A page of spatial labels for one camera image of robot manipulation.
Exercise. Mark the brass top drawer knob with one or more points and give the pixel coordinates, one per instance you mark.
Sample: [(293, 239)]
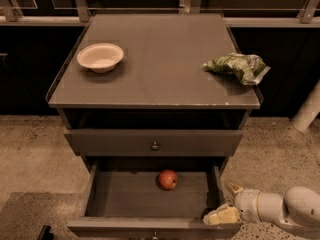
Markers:
[(155, 146)]

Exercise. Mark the white paper bowl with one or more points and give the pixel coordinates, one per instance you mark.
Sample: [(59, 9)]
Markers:
[(101, 57)]

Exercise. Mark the grey top drawer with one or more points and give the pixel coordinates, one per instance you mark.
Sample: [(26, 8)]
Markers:
[(137, 143)]

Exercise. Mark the red apple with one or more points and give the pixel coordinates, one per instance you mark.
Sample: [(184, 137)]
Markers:
[(167, 179)]

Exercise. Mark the brass middle drawer knob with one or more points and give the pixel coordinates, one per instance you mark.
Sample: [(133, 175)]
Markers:
[(155, 236)]

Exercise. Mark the grey open middle drawer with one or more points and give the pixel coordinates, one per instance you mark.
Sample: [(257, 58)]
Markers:
[(125, 200)]

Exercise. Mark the black object on floor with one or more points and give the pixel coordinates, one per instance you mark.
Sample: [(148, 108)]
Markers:
[(45, 233)]

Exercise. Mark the metal window railing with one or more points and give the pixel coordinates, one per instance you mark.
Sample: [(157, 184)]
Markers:
[(236, 13)]

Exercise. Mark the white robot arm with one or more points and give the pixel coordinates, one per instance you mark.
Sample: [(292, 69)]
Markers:
[(296, 212)]

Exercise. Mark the green chip bag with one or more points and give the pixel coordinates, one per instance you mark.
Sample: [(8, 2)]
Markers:
[(248, 69)]

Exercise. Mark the brass drawer knob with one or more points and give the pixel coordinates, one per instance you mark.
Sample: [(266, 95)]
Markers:
[(155, 146), (155, 236)]

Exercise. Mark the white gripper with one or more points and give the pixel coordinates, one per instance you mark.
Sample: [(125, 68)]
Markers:
[(246, 202)]

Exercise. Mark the grey drawer cabinet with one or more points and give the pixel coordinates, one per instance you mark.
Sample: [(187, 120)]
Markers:
[(160, 84)]

